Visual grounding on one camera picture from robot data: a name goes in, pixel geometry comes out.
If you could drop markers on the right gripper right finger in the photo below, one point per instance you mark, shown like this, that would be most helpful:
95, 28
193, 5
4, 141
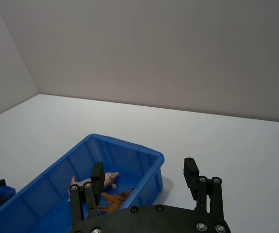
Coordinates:
204, 191

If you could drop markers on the pink pig toy figure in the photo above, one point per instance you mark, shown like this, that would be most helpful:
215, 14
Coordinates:
110, 178

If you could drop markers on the blue object with white print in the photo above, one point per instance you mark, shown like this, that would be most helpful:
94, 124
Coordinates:
1, 193

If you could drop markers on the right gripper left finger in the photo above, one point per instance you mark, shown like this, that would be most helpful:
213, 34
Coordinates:
86, 201

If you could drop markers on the blue plastic bin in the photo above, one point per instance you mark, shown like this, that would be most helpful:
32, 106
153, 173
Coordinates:
39, 194

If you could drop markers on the brown lion toy figure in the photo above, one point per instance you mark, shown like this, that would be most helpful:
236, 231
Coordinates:
115, 200

